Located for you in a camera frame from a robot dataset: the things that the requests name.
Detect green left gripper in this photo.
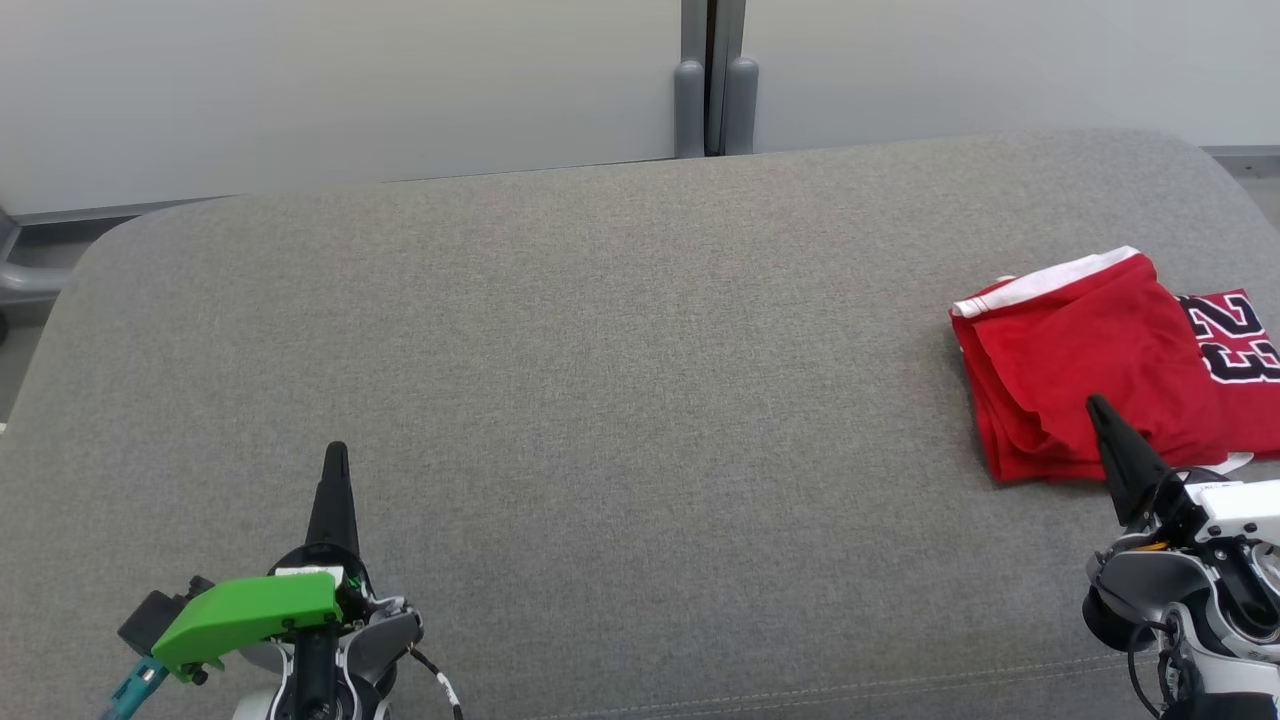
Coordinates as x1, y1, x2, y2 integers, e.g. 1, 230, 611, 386
150, 442, 374, 686

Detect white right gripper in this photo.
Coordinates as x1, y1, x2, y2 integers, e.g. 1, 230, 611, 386
1085, 395, 1280, 547

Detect red basketball shorts white trim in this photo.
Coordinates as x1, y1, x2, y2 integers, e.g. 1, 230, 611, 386
950, 246, 1251, 486

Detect red basketball jersey number 23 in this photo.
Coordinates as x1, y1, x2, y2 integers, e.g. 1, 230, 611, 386
1175, 288, 1280, 473

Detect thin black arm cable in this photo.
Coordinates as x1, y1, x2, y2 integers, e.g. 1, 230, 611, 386
405, 645, 466, 720

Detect grey double partition post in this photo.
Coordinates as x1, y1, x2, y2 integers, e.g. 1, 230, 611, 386
673, 0, 761, 159

